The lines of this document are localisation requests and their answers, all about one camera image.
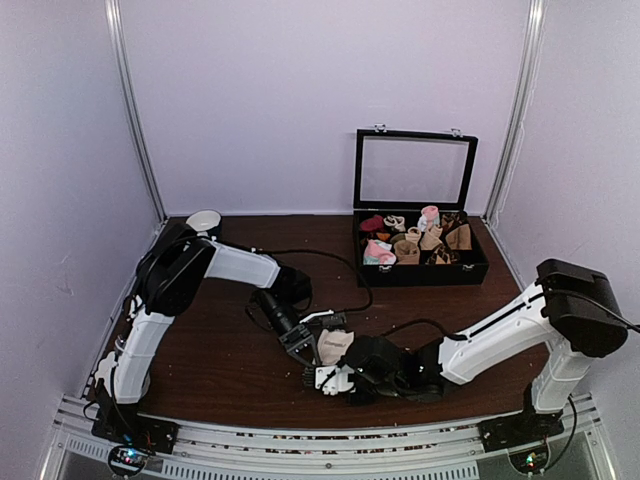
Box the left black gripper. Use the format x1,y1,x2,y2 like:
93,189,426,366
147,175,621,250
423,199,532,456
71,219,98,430
255,289,319,368

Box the cream and brown sock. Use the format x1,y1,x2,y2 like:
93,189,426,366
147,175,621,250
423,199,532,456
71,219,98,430
317,329,354,366

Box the tan brown ribbed sock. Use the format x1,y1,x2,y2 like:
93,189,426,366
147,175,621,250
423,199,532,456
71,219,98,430
445,223,472,251

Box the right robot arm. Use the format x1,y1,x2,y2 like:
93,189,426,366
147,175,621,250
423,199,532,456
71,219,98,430
339,259,634,442

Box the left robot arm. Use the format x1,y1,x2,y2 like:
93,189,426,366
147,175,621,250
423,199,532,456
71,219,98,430
95,224,312,444

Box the pink mint rolled sock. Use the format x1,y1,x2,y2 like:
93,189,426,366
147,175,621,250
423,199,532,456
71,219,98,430
363,239,397,266

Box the dark red rolled sock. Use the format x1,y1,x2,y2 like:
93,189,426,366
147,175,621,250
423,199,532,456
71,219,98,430
359,215,385,233

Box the tan rolled sock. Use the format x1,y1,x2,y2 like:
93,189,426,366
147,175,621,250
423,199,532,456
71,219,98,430
390,227,422,265

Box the brown diamond rolled sock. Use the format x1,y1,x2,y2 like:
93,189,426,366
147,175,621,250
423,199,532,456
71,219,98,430
426,244,460,265

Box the cream brown rolled sock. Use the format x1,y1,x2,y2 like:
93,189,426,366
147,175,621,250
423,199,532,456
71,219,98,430
383,215,406,233

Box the black storage box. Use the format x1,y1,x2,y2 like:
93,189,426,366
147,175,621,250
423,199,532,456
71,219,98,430
353,206,489,287

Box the beige rolled sock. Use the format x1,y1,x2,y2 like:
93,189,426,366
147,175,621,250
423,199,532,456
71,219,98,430
419,225,443,251

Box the dark bowl white inside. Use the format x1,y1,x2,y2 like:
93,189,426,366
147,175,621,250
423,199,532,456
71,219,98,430
186,210,222,237

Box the right round circuit board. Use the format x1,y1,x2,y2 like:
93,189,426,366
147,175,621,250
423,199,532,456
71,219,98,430
508,445,550,476

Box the round circuit board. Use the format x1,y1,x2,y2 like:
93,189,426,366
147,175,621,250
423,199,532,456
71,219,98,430
107,445,151,478
508,445,550,476

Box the pink white rolled sock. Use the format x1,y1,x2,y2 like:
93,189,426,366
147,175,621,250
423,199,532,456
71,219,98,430
417,205,440,232

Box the brown argyle rolled sock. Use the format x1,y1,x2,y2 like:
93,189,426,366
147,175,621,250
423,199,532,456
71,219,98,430
440,211,468,232

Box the black glass box lid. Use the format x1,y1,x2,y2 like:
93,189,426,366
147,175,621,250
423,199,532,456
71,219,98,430
353,128,479,211

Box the left round circuit board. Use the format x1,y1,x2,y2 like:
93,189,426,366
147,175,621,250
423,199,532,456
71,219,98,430
107,445,151,478

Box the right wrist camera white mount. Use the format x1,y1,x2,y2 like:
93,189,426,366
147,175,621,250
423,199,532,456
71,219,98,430
314,365,355,396

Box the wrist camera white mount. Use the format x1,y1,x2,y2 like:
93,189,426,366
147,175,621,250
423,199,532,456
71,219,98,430
314,365,355,396
299,310,346,328

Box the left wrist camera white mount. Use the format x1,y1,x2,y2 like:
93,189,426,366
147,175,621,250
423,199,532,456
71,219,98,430
299,310,346,328

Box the front aluminium rail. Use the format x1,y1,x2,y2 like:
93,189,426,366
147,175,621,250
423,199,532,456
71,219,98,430
36,394,621,479

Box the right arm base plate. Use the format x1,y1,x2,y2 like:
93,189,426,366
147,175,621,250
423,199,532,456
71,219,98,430
477,412,564,452

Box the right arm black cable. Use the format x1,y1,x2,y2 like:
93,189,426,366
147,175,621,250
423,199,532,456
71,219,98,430
384,284,640,346

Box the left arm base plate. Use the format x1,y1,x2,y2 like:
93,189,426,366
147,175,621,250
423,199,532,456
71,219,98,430
91,417,179,454

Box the right aluminium frame post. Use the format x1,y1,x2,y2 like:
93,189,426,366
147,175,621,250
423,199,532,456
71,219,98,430
484,0,547,227

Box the aluminium frame post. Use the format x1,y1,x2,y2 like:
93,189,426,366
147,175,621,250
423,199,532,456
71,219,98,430
484,0,547,227
104,0,167,222

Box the left aluminium frame post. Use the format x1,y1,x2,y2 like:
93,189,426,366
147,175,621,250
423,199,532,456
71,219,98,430
104,0,167,222

